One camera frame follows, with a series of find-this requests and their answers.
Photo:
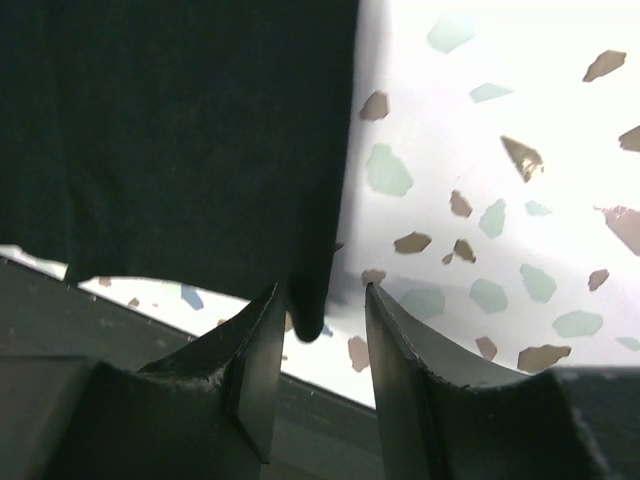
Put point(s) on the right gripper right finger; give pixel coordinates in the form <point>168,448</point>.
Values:
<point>446,413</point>

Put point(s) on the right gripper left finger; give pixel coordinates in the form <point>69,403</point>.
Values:
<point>206,411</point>

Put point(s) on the black t shirt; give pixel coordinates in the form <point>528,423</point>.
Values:
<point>202,142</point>

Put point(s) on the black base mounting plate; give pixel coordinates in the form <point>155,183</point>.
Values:
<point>317,434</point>

